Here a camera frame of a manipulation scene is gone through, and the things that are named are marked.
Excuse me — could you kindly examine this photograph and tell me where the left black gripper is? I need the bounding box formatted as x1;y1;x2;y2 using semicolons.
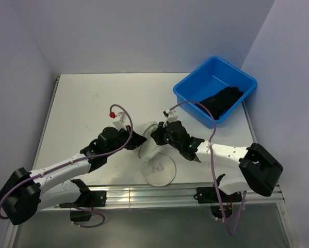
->
105;125;147;157

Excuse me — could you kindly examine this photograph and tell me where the pale mint bra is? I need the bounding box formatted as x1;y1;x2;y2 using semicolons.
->
139;138;163;163

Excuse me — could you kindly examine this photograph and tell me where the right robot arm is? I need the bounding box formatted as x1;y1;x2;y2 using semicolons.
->
151;120;284;202

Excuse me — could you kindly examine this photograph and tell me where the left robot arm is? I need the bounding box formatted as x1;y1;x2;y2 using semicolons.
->
0;126;147;225

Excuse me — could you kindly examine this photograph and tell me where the black garment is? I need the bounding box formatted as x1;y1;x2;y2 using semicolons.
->
200;86;243;120

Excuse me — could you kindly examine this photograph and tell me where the blue plastic bin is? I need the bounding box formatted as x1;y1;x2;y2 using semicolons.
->
173;56;257;128

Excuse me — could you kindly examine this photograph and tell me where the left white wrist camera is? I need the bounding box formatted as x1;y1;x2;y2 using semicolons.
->
109;112;126;131

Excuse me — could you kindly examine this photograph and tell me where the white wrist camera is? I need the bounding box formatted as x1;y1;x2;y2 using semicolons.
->
163;108;178;127
109;112;126;131

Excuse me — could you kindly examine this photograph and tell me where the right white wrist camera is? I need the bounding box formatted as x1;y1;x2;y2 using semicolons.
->
163;108;178;127

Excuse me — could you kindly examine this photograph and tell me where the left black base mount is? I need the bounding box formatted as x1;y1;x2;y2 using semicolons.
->
58;191;106;227

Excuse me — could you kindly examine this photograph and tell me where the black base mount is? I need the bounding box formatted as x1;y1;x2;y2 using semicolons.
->
58;191;106;227
193;186;242;204

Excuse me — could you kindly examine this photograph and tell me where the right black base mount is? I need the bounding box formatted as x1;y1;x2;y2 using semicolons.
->
193;186;242;204

